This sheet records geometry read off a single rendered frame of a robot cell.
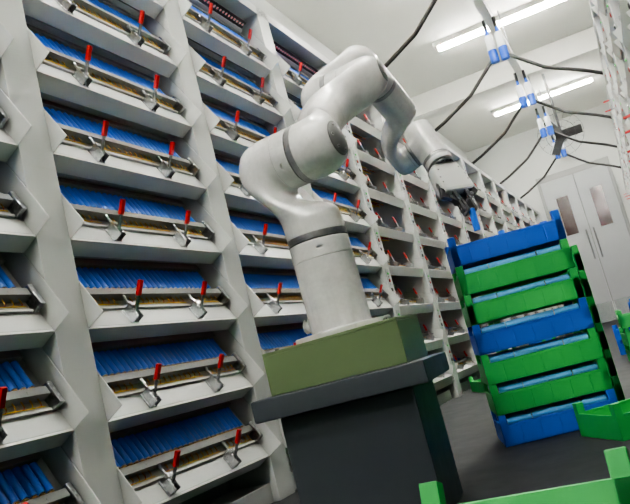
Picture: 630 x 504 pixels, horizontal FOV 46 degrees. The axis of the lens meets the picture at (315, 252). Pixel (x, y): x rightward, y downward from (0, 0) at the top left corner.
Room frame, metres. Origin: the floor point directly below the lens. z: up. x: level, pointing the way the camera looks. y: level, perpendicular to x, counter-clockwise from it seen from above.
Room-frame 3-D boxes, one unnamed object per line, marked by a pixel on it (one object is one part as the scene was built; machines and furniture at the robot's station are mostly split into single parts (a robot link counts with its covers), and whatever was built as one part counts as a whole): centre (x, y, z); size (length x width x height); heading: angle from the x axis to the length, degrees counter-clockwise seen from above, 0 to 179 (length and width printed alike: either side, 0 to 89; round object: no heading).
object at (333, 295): (1.46, -0.01, 0.46); 0.19 x 0.19 x 0.18
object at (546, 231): (2.07, -0.51, 0.52); 0.30 x 0.20 x 0.08; 84
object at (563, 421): (2.07, -0.51, 0.04); 0.30 x 0.20 x 0.08; 84
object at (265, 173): (1.47, 0.02, 0.67); 0.19 x 0.12 x 0.24; 60
